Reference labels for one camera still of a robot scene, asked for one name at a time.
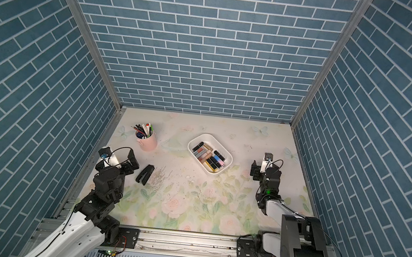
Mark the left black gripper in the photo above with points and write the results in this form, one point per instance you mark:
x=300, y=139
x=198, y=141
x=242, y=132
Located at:
x=126, y=166

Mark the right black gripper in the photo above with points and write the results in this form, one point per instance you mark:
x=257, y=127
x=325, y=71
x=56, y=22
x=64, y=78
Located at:
x=255, y=172

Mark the black gold lipstick tube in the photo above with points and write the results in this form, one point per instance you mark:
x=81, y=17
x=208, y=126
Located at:
x=212, y=167

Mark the pink nude lipstick tube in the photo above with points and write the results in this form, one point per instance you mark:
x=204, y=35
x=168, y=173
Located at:
x=205, y=155

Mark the white plastic storage box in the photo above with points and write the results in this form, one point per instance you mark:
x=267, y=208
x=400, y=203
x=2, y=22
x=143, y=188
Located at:
x=216, y=145

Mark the silver lipstick tube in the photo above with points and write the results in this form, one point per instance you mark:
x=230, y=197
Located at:
x=199, y=154

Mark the dark red lipstick tube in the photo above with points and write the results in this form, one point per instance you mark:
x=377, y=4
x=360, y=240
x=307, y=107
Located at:
x=196, y=148

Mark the blue pink lipstick tube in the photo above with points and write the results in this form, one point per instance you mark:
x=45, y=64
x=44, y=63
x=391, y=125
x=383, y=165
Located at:
x=221, y=162

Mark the brown beige lipstick tube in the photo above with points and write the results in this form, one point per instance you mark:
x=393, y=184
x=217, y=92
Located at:
x=209, y=156

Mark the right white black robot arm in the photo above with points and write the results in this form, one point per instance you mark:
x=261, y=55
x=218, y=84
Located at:
x=299, y=236

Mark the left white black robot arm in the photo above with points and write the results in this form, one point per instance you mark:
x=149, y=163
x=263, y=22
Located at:
x=90, y=225

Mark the black stapler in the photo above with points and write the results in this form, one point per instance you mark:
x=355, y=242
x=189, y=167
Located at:
x=145, y=174

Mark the pink pen holder bucket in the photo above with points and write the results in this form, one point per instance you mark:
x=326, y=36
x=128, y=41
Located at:
x=148, y=144

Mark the pens in bucket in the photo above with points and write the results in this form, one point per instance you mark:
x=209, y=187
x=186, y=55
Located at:
x=143, y=131

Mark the left green circuit board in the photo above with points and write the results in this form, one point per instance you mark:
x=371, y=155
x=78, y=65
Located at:
x=105, y=253

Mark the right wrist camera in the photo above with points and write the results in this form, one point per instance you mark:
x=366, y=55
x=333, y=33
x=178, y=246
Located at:
x=267, y=160

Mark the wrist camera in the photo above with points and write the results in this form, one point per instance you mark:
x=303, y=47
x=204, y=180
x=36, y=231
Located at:
x=267, y=160
x=108, y=158

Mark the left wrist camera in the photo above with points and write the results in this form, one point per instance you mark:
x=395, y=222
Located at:
x=108, y=158

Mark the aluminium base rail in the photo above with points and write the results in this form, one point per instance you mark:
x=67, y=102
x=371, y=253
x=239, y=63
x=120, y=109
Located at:
x=189, y=244

